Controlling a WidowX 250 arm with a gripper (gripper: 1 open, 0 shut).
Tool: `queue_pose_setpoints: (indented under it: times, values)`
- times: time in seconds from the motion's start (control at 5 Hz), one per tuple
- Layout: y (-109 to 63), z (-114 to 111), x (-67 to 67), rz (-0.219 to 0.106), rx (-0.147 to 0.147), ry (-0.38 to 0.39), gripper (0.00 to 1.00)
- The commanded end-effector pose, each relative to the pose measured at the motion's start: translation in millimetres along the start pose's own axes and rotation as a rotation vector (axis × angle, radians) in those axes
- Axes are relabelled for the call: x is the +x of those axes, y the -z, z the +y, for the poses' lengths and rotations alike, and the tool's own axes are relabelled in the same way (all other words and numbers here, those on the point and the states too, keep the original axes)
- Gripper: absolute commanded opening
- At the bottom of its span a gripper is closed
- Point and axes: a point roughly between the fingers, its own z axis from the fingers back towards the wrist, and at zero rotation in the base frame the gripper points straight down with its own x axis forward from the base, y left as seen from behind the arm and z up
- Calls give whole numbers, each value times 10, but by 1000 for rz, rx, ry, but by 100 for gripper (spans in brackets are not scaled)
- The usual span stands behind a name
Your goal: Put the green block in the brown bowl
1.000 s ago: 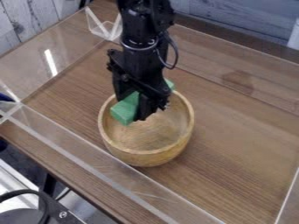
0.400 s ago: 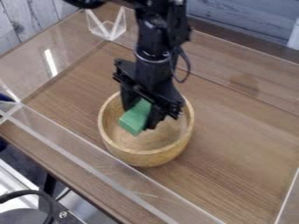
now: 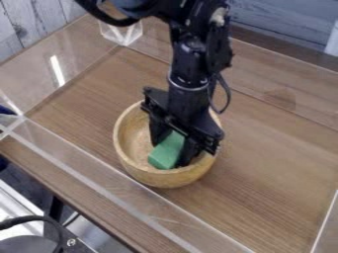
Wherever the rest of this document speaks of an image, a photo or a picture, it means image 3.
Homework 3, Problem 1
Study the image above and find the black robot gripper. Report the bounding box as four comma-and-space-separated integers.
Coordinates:
142, 75, 225, 167

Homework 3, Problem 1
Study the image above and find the green rectangular block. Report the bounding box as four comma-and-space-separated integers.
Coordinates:
149, 131, 185, 170

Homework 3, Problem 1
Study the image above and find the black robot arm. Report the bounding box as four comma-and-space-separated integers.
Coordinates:
110, 0, 234, 170

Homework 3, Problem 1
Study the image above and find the brown wooden bowl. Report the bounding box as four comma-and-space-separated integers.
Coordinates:
113, 102, 217, 189

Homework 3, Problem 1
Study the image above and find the clear acrylic tray enclosure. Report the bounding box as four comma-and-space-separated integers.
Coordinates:
0, 16, 338, 253

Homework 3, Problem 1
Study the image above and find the black metal bracket with screw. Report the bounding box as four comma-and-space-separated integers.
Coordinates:
45, 223, 98, 253

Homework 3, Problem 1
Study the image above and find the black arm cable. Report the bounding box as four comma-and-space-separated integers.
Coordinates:
74, 0, 233, 116

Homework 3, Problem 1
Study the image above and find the black cable lower left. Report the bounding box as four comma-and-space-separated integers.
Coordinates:
0, 215, 65, 253

